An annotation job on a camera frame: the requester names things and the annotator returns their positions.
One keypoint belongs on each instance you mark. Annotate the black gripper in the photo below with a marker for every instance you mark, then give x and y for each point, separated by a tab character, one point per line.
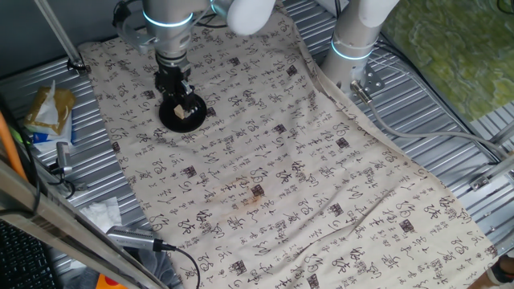
172	74

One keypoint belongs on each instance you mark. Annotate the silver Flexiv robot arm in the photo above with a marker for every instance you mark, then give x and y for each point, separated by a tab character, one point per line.
168	36

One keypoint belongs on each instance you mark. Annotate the black round scale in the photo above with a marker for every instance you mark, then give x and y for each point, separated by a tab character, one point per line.
180	125

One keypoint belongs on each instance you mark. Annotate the beige calligraphy print tablecloth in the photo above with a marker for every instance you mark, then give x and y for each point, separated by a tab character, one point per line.
281	180

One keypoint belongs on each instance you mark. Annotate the crumpled white tissue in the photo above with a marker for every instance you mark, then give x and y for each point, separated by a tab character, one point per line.
102	214

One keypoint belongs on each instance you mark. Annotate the aluminium profile bar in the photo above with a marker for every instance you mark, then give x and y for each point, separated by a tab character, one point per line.
60	229

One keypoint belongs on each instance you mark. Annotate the orange pole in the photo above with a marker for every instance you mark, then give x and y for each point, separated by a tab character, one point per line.
9	148

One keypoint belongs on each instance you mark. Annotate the orange emergency stop button box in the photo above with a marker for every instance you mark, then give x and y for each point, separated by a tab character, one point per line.
110	283

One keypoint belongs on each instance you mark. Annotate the black keyboard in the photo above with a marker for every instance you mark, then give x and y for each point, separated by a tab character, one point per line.
20	261

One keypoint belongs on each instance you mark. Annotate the green patterned mat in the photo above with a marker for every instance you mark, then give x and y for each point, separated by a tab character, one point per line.
454	52

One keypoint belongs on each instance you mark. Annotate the person's sandalled foot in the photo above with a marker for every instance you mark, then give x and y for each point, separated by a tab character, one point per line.
502	273

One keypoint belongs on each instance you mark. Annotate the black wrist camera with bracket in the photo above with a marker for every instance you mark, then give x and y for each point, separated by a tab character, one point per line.
136	36

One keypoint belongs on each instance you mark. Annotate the small camera on clamp stand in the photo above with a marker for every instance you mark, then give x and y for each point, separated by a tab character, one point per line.
63	154

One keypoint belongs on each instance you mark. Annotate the aluminium corner post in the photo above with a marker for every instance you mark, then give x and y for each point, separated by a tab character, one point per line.
60	36

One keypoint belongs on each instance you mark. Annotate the silver depth camera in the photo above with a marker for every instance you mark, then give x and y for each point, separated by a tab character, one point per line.
128	237

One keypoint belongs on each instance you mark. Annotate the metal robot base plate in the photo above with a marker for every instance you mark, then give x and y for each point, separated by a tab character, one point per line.
373	82

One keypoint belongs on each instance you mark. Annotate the small metal corner bracket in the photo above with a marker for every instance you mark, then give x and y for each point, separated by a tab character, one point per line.
480	183

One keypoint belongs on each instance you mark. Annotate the aluminium frame rail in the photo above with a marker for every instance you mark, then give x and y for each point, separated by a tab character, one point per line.
502	166

